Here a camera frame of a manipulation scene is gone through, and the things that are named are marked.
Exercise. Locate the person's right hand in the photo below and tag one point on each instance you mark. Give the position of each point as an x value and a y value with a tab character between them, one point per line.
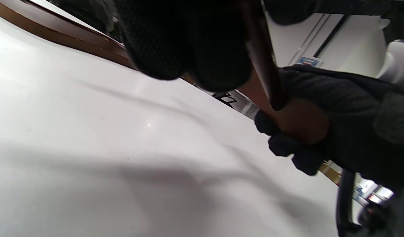
353	115

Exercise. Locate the right black white controller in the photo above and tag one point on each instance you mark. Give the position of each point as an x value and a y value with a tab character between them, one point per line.
399	62

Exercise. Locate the wooden key rack top bar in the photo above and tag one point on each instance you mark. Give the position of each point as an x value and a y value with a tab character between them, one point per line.
300	121

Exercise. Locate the person's left hand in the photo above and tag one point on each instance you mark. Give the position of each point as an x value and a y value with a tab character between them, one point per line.
189	39

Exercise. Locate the wooden key rack base tray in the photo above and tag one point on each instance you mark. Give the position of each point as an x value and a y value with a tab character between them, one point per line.
73	36

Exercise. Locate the wooden key rack rod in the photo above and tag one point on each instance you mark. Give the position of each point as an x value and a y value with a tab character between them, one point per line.
264	59

